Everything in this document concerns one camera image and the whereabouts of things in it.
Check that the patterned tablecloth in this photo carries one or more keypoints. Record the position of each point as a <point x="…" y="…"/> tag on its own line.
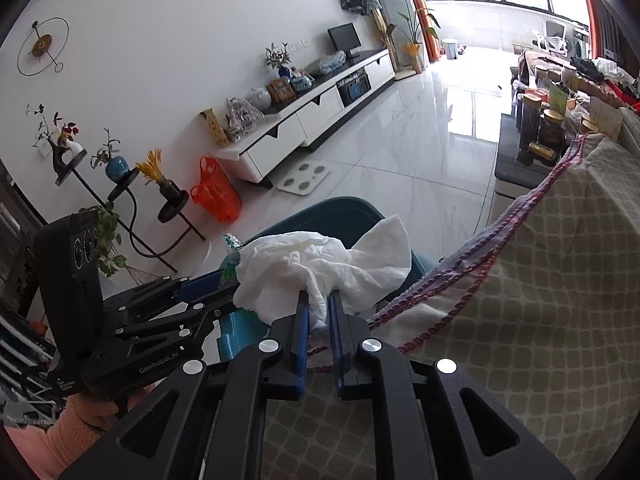
<point x="542" y="311"/>

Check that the tall green potted plant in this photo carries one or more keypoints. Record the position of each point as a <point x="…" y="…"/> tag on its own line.
<point x="412" y="18"/>

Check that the orange plastic bag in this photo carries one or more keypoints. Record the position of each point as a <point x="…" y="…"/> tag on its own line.
<point x="215" y="193"/>

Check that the white TV cabinet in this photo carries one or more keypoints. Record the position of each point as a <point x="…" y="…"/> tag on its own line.
<point x="307" y="121"/>

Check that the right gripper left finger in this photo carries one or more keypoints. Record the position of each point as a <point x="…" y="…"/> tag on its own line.
<point x="206" y="421"/>

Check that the white tissue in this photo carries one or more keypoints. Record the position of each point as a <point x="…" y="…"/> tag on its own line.
<point x="274" y="269"/>

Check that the white bathroom scale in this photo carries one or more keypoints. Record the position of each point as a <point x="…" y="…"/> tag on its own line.
<point x="304" y="178"/>

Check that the orange curtain left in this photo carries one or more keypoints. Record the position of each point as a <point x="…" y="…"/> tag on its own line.
<point x="420" y="5"/>

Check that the white standing air conditioner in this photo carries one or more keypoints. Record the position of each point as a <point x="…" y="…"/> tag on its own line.
<point x="393" y="34"/>

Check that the small black monitor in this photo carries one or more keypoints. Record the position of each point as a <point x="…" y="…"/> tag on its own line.
<point x="345" y="38"/>

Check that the cluttered coffee table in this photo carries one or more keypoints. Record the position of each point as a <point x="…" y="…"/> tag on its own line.
<point x="553" y="102"/>

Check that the green snack wrapper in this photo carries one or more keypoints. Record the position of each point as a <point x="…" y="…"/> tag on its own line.
<point x="231" y="260"/>

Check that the white office chair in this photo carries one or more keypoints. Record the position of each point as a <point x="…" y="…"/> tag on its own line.
<point x="553" y="37"/>

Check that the round wall clock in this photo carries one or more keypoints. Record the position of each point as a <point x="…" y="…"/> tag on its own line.
<point x="43" y="46"/>

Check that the left hand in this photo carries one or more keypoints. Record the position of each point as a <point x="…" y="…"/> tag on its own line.
<point x="100" y="414"/>

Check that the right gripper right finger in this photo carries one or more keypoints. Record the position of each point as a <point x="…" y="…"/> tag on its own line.
<point x="430" y="421"/>

